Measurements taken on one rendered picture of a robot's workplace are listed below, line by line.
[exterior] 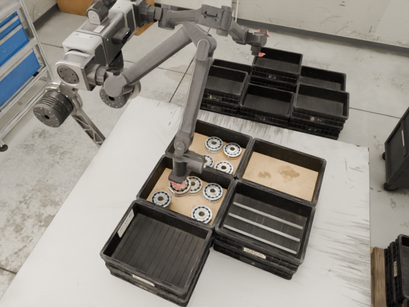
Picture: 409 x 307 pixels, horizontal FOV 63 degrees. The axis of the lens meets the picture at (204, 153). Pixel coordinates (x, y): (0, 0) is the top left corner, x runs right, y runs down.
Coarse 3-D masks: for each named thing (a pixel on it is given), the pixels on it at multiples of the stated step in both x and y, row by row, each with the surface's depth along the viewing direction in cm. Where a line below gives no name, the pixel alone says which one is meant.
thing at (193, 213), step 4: (196, 208) 162; (200, 208) 162; (204, 208) 162; (208, 208) 162; (192, 212) 161; (196, 212) 161; (208, 212) 161; (192, 216) 159; (196, 216) 159; (208, 216) 160; (200, 220) 158; (204, 220) 158; (208, 220) 158
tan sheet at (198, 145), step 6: (198, 138) 195; (204, 138) 195; (192, 144) 192; (198, 144) 192; (192, 150) 189; (198, 150) 189; (204, 150) 189; (222, 150) 189; (216, 156) 187; (222, 156) 187; (240, 156) 187; (216, 162) 184; (234, 162) 184; (234, 168) 182
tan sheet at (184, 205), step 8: (160, 184) 174; (152, 192) 171; (168, 192) 171; (200, 192) 171; (224, 192) 172; (160, 200) 168; (176, 200) 168; (184, 200) 168; (192, 200) 168; (200, 200) 168; (168, 208) 165; (176, 208) 165; (184, 208) 165; (192, 208) 166; (216, 208) 166
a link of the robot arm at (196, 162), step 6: (180, 144) 129; (180, 150) 129; (186, 150) 134; (192, 156) 131; (198, 156) 132; (192, 162) 132; (198, 162) 132; (204, 162) 136; (192, 168) 132; (198, 168) 131
